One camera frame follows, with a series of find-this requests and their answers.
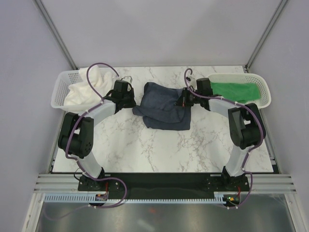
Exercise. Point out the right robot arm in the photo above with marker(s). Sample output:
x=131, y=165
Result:
x=246, y=128

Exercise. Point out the white towel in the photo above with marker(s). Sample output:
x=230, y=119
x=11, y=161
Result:
x=81, y=93

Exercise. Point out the left white plastic basket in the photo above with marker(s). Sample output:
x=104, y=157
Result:
x=61, y=90

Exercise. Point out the green towel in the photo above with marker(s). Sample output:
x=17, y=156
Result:
x=237, y=92

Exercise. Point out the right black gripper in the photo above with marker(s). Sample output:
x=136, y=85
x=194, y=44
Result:
x=182, y=100

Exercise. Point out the right white plastic basket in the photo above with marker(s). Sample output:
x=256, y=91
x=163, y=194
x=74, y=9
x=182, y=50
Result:
x=264, y=98

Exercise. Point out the white slotted cable duct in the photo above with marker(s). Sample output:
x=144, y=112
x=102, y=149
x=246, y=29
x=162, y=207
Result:
x=216, y=198

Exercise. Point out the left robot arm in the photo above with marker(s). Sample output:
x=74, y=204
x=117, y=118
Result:
x=76, y=136

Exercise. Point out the dark blue towel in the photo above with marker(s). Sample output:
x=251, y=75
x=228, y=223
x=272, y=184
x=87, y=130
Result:
x=158, y=109

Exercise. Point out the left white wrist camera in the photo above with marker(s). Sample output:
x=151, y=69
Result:
x=128, y=79

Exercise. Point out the white plastic basket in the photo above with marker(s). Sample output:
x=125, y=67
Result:
x=61, y=90
x=264, y=98

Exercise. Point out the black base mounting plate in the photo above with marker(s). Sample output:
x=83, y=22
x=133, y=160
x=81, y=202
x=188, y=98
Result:
x=163, y=185

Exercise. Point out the aluminium extrusion rail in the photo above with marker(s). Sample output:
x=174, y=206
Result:
x=262, y=184

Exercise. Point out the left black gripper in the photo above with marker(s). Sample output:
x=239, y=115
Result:
x=133, y=103

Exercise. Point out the right aluminium frame post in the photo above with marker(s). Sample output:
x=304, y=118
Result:
x=266, y=33

